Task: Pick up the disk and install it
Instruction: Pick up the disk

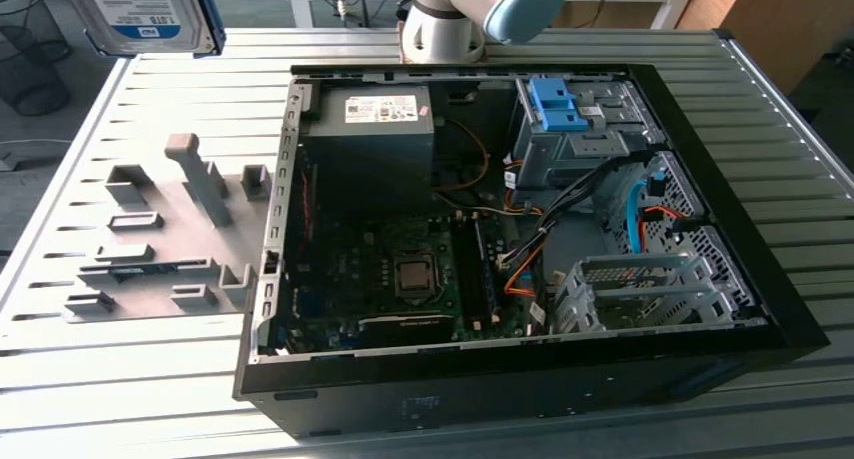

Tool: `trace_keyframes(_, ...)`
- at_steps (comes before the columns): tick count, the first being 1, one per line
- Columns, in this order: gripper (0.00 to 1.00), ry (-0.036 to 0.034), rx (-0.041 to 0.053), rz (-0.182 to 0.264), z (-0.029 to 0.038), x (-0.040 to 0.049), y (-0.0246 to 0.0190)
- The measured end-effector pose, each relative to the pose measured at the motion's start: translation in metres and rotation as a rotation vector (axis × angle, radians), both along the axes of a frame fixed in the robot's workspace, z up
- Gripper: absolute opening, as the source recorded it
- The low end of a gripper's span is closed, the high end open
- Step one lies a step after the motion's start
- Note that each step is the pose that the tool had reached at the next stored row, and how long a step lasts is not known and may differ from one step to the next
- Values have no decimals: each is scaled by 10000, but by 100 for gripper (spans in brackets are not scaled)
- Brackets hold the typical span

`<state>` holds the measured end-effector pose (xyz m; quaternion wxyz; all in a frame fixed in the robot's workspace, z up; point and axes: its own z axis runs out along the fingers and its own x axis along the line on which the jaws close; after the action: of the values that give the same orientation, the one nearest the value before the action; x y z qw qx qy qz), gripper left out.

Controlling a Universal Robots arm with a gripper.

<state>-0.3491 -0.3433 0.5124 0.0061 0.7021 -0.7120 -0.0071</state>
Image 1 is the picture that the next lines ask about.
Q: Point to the hard disk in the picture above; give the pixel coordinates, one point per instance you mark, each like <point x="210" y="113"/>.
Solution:
<point x="147" y="14"/>

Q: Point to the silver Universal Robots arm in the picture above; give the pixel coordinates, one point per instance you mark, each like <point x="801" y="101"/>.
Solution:
<point x="441" y="34"/>

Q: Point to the silver disk bay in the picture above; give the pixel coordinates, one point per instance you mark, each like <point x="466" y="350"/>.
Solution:
<point x="641" y="279"/>

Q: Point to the silver CPU in socket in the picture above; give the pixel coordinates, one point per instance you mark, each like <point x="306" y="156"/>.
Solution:
<point x="414" y="275"/>

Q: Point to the black RAM stick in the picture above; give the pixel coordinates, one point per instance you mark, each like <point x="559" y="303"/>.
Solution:
<point x="486" y="274"/>

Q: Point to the grey power supply unit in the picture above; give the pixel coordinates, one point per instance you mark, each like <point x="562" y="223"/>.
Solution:
<point x="374" y="149"/>

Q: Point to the green motherboard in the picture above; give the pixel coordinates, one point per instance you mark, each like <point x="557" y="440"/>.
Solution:
<point x="354" y="279"/>

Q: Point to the black graphics card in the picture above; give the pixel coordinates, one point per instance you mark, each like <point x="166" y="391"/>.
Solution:
<point x="403" y="329"/>

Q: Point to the grey metal drive cage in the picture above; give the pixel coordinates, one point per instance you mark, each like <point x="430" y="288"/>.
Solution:
<point x="587" y="149"/>

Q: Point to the blue plastic drive latch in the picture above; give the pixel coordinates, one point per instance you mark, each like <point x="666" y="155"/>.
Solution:
<point x="554" y="109"/>

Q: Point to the black open PC case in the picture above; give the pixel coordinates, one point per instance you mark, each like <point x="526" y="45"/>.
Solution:
<point x="467" y="389"/>

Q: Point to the grey parts rack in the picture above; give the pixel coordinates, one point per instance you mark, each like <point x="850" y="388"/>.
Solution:
<point x="167" y="239"/>

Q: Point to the white-legged wooden desk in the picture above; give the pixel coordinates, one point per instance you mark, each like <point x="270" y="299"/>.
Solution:
<point x="664" y="9"/>

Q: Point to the grey floor box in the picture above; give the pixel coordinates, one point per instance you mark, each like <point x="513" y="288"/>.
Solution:
<point x="8" y="161"/>

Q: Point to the wooden cabinet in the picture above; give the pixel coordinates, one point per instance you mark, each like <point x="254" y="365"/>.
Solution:
<point x="788" y="29"/>

